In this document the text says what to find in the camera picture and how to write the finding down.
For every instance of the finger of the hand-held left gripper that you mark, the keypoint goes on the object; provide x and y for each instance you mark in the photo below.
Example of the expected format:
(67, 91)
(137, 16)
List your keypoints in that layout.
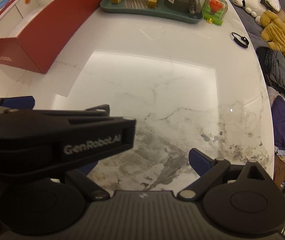
(17, 102)
(98, 110)

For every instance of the grey sofa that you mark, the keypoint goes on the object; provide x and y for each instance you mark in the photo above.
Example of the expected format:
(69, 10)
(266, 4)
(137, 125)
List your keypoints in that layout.
(251, 33)

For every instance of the grey clothing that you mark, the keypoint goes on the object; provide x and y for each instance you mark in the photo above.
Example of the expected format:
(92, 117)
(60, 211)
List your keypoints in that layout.
(280, 72)

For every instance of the red cardboard box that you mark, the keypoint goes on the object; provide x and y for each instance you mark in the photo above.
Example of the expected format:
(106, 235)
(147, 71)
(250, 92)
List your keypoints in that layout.
(45, 37)

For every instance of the yellow muscular cat plush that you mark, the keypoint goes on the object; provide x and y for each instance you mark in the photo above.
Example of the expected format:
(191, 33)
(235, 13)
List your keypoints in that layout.
(277, 32)

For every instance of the green tray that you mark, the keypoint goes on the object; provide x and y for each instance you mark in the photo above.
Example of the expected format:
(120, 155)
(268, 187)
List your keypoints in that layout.
(145, 11)

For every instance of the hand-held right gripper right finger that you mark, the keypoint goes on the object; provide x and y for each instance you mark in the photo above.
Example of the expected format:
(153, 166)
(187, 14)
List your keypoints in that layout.
(200, 162)

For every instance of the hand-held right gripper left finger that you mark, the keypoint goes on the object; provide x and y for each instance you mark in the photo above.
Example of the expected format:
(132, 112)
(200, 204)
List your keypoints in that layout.
(88, 170)

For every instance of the white dog plush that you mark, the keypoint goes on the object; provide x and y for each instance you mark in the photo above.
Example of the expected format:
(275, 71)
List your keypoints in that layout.
(252, 2)

